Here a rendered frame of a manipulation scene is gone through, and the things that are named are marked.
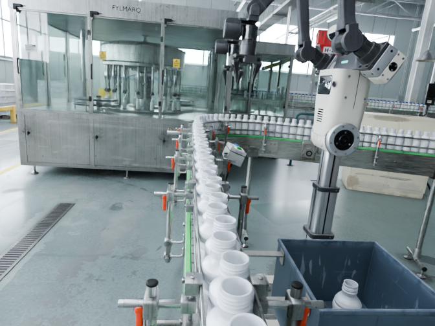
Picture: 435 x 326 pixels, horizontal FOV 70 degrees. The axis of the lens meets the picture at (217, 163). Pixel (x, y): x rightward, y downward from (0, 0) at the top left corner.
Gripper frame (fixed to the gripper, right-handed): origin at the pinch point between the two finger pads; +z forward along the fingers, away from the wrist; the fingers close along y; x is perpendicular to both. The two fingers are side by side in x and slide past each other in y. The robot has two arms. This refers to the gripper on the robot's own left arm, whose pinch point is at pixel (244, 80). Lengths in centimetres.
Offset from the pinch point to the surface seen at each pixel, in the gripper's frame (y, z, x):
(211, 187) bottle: -14, 26, -55
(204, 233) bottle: -16, 30, -71
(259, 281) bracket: -8, 30, -84
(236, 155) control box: 2.6, 32.1, 13.3
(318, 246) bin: 22, 48, -39
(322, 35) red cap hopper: 259, -139, 597
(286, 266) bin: 10, 50, -48
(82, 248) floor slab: -99, 143, 120
